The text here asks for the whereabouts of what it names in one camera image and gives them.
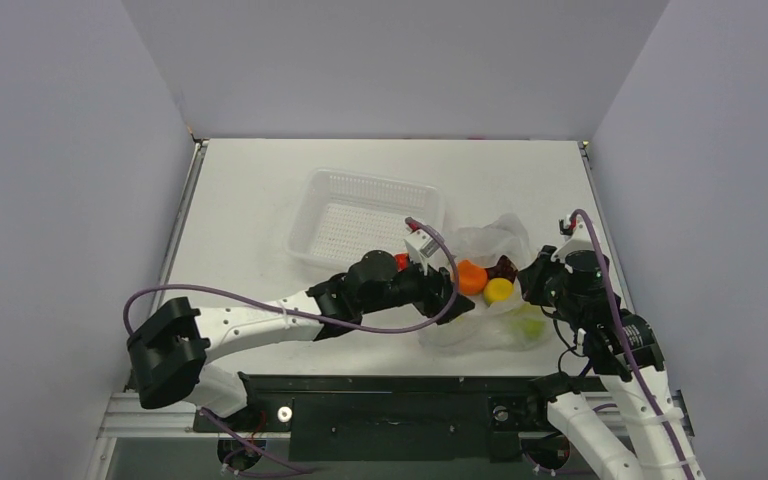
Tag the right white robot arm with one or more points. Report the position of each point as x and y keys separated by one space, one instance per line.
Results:
x=622 y=350

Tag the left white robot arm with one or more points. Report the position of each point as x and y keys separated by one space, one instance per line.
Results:
x=173 y=352

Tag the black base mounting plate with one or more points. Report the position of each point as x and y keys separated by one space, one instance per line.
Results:
x=404 y=418

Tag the aluminium frame rail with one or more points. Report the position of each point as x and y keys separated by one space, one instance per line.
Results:
x=124 y=418

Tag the yellow fake fruit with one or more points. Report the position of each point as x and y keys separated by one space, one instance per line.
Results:
x=497 y=290

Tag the green fake fruit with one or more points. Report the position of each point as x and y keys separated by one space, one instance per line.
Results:
x=531 y=329

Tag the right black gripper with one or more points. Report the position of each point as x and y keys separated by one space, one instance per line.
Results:
x=534 y=283

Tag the white perforated plastic tray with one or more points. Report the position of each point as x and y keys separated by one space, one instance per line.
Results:
x=342 y=215

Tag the orange fake fruit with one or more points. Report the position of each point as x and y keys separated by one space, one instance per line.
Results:
x=472 y=279

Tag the red fake fruit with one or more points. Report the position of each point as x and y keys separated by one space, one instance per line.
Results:
x=402 y=261

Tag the dark red fake grapes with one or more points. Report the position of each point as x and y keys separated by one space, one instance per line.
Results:
x=504 y=269

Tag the clear plastic bag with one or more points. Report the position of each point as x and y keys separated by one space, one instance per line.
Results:
x=488 y=328

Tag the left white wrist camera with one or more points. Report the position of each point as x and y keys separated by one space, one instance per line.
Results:
x=423 y=251

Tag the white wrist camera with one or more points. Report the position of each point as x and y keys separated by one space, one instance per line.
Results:
x=423 y=251
x=576 y=236

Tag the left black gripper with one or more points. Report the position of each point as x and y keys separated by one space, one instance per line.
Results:
x=436 y=289

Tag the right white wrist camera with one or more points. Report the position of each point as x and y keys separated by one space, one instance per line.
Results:
x=576 y=236

